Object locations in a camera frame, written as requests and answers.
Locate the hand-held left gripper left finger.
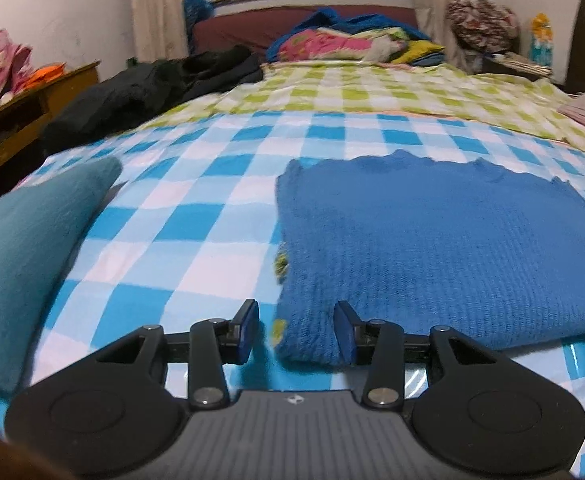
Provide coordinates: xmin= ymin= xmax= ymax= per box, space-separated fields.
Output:
xmin=95 ymin=299 xmax=262 ymax=408

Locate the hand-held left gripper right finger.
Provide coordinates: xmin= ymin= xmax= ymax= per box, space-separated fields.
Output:
xmin=333 ymin=300 xmax=503 ymax=408

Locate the blue striped knit sweater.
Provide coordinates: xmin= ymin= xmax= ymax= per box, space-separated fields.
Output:
xmin=271 ymin=150 xmax=585 ymax=367

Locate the blue checked bed sheet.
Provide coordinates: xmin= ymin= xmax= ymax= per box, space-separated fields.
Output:
xmin=0 ymin=110 xmax=585 ymax=466

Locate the teal folded cloth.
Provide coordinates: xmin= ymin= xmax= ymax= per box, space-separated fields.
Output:
xmin=0 ymin=156 xmax=123 ymax=393

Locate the green checked bed sheet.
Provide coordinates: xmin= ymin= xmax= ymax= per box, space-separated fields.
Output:
xmin=145 ymin=60 xmax=585 ymax=158

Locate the black jacket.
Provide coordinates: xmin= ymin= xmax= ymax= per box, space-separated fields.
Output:
xmin=40 ymin=44 xmax=264 ymax=153

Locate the pink floral quilt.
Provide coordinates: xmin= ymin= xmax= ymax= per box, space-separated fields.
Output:
xmin=277 ymin=27 xmax=408 ymax=63

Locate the yellow pillow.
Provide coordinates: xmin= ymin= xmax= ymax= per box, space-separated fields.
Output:
xmin=390 ymin=40 xmax=446 ymax=66

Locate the maroon headboard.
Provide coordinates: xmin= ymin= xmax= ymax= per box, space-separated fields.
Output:
xmin=192 ymin=5 xmax=418 ymax=56

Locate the pile of colourful bedding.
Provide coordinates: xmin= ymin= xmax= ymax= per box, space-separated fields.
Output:
xmin=265 ymin=7 xmax=433 ymax=61

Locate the wooden desk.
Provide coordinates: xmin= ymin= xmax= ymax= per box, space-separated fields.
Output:
xmin=0 ymin=60 xmax=102 ymax=191

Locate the stack of papers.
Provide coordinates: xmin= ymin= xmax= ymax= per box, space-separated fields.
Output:
xmin=493 ymin=51 xmax=553 ymax=81

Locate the orange bag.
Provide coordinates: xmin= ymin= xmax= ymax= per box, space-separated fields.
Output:
xmin=22 ymin=62 xmax=67 ymax=91

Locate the teal fuzzy cloth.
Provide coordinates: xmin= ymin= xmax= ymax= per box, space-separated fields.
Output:
xmin=182 ymin=0 xmax=216 ymax=31

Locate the floral cloth bundle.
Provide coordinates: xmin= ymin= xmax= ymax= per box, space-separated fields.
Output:
xmin=447 ymin=0 xmax=519 ymax=53

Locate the cream curtain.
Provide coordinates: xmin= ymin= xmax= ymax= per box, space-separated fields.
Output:
xmin=407 ymin=0 xmax=468 ymax=61
xmin=128 ymin=0 xmax=190 ymax=63

